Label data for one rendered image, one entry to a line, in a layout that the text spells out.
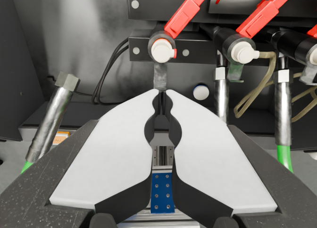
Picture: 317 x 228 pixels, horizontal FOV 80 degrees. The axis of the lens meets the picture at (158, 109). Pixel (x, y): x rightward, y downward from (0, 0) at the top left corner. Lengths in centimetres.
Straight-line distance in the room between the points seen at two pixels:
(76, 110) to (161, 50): 39
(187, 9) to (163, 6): 9
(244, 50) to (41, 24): 44
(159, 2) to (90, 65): 27
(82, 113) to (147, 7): 32
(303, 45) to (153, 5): 19
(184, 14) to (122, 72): 31
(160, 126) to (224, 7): 27
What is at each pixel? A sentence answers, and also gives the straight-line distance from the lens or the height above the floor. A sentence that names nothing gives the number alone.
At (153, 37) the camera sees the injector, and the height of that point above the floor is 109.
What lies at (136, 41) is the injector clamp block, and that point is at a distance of 31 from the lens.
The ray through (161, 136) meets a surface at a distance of 44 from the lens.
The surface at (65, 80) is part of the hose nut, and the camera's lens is 22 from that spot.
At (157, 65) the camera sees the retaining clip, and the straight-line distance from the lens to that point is 21.
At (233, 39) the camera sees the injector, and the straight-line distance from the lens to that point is 21.
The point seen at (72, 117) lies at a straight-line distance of 51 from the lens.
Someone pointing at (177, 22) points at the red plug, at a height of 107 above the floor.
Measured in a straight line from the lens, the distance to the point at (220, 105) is 25.
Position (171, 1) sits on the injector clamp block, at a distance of 30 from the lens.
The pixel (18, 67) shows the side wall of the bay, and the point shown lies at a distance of 53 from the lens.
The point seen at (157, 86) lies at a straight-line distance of 21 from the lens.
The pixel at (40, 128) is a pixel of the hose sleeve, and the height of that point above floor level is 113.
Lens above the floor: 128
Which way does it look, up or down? 58 degrees down
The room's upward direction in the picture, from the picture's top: 179 degrees counter-clockwise
